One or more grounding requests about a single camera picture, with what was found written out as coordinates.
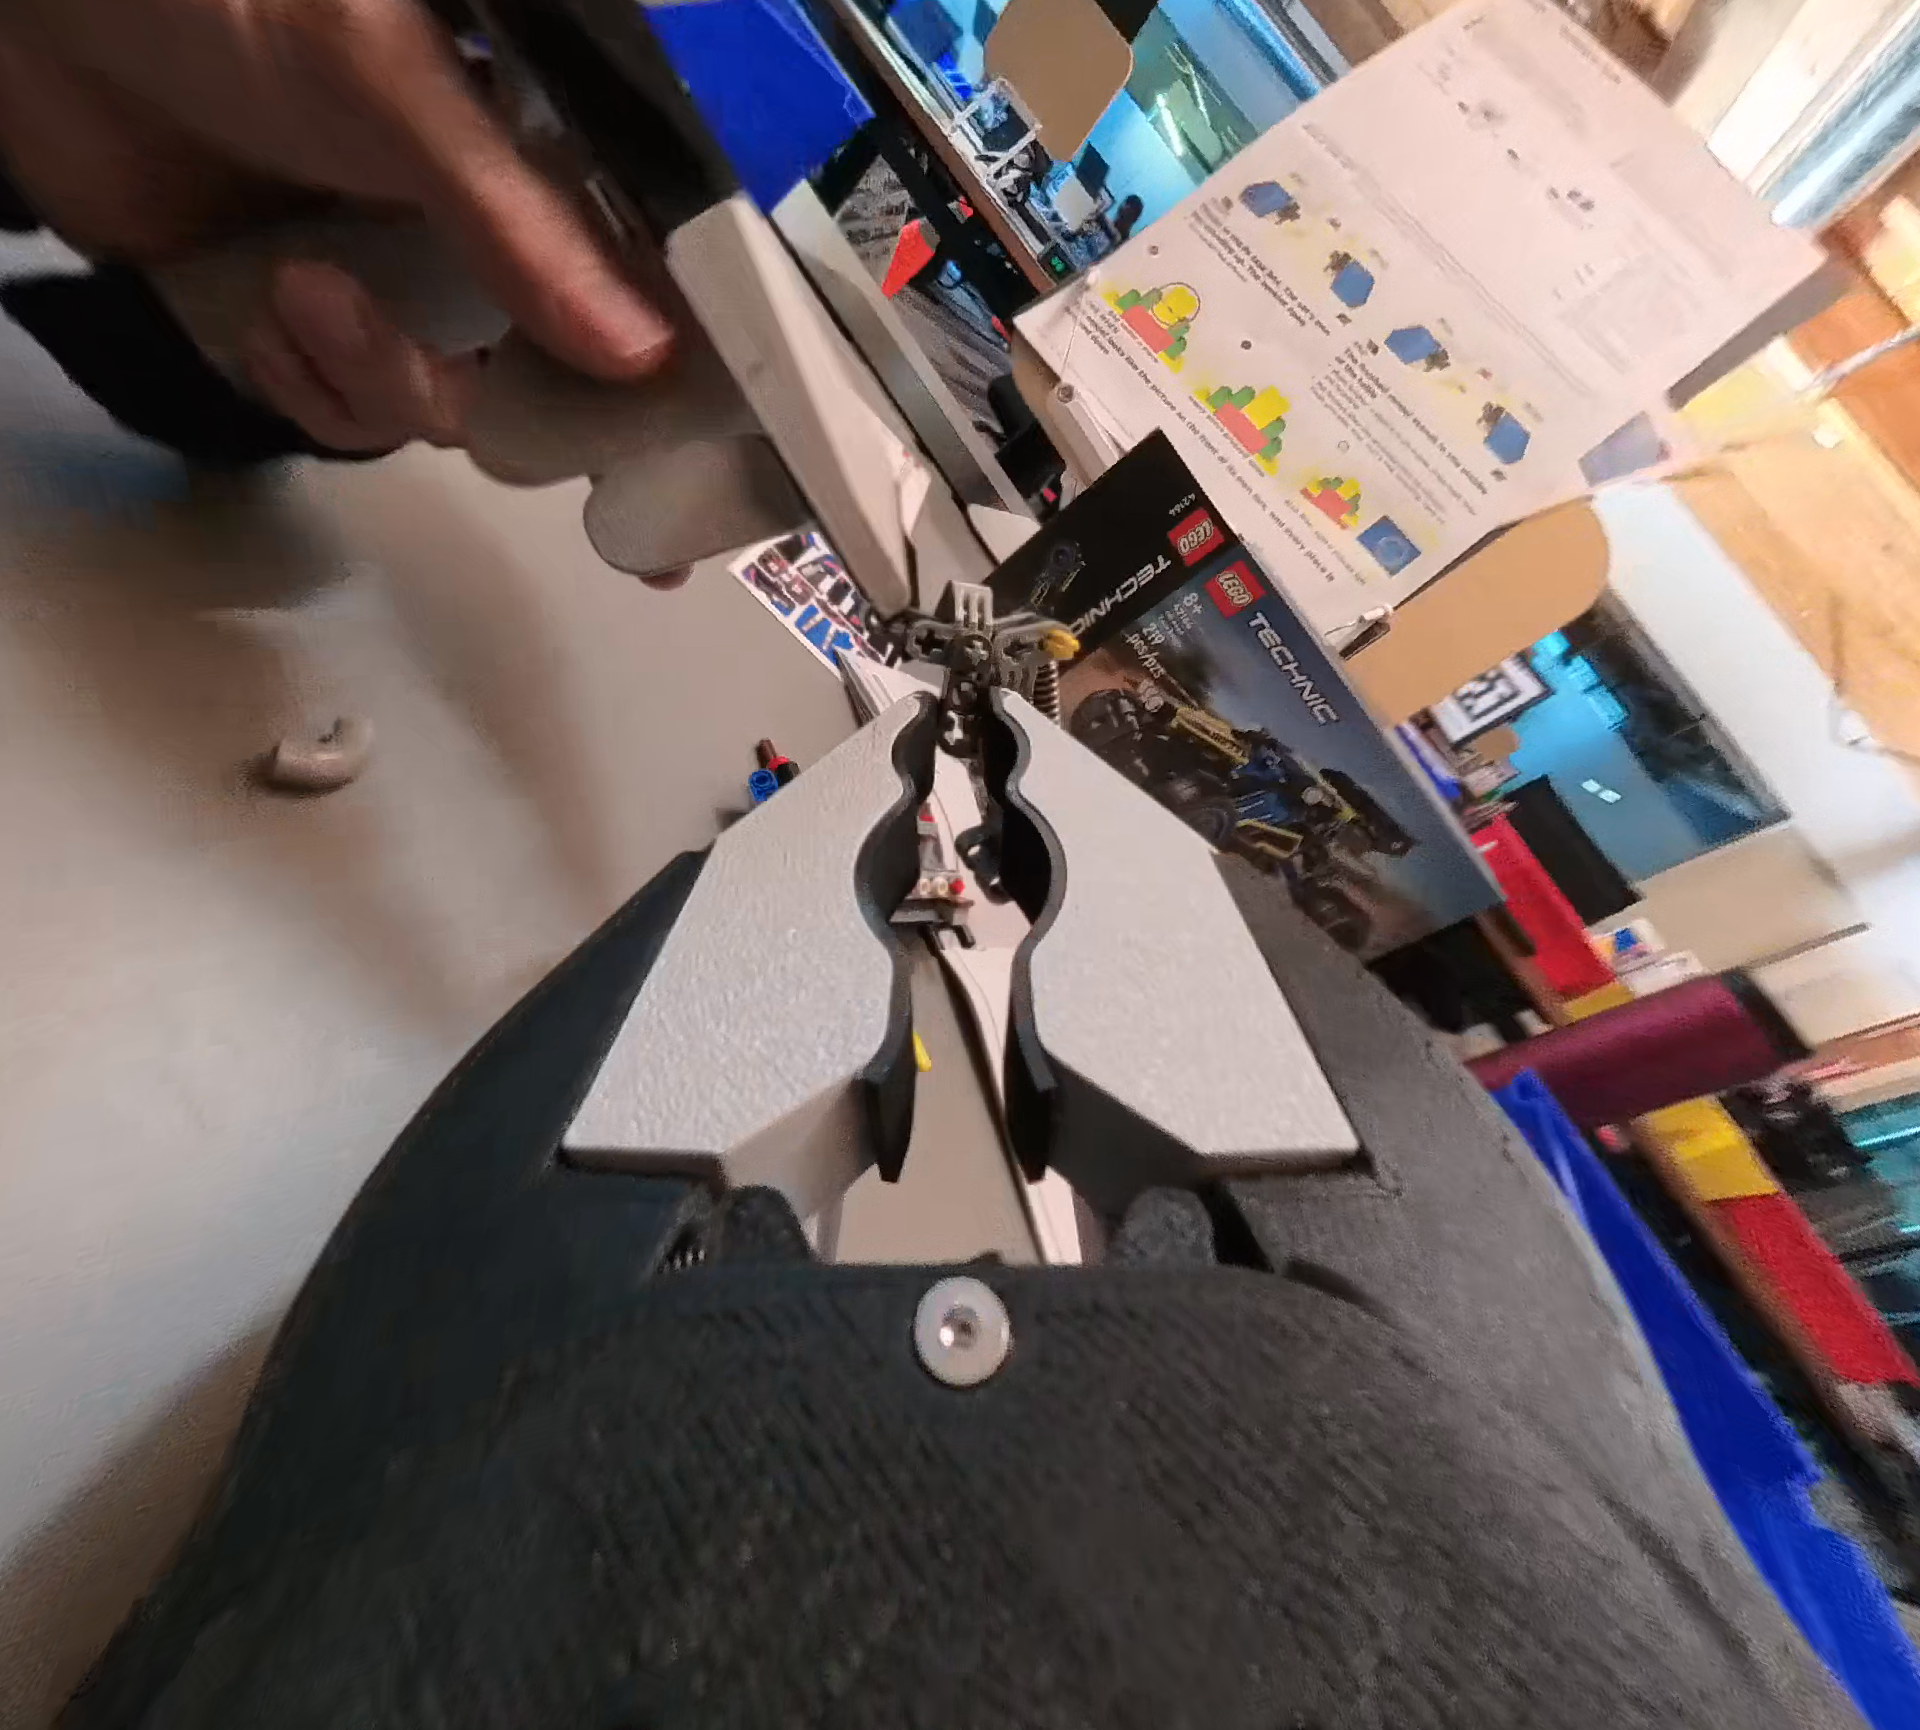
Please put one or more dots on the black and white marker sign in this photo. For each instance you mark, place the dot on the black and white marker sign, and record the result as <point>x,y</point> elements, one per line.
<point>1488,698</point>

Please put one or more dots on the person's left hand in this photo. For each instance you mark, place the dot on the person's left hand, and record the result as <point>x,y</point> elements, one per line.
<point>224,80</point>

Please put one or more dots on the partly built lego chassis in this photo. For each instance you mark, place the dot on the partly built lego chassis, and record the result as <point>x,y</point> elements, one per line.
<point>932,882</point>

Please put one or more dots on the orange cone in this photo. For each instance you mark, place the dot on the orange cone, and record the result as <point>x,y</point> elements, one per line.
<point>908,257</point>

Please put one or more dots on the printed instruction sheet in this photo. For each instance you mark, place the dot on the printed instruction sheet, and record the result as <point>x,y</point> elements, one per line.
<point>1425,291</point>

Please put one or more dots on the person's left forearm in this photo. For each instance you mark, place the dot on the person's left forearm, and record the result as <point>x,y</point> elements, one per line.
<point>91,365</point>

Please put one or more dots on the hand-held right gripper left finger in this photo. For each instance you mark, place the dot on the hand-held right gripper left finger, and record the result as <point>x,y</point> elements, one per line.
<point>751,982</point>

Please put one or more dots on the labelled blue storage bin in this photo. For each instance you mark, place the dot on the labelled blue storage bin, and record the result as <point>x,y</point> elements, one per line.
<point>764,80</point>

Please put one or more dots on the red storage bin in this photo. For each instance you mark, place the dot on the red storage bin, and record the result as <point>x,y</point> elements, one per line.
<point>1544,906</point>

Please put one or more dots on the brown cardboard board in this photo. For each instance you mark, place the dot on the brown cardboard board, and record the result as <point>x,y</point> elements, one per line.
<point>1485,621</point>

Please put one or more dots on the maroon roll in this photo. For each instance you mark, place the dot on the maroon roll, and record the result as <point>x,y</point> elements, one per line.
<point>1634,1032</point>

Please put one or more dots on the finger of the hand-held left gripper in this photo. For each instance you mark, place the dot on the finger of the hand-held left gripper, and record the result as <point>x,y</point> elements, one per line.
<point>794,412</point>
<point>914,382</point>

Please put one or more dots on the grey lego shock absorber assembly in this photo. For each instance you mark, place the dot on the grey lego shock absorber assembly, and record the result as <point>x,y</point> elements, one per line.
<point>984,652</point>

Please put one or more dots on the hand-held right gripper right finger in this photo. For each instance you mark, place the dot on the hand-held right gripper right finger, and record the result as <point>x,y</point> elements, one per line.
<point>1184,995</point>

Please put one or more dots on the lego sticker sheet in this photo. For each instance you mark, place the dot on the lego sticker sheet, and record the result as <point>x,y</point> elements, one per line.
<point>787,592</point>

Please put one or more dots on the black lego box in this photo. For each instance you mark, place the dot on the black lego box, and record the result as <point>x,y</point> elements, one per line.
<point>1245,741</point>

